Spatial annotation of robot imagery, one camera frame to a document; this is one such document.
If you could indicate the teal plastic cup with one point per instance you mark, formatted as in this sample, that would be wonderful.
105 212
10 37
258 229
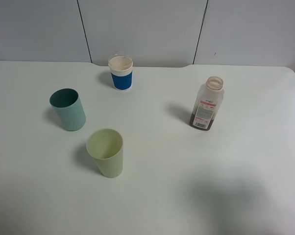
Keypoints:
68 107

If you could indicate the pale green plastic cup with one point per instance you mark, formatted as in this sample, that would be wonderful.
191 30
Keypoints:
106 148

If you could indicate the blue sleeved paper cup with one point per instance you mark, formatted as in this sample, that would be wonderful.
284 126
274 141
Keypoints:
121 68

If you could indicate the clear plastic drink bottle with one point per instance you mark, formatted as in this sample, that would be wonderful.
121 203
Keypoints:
208 101

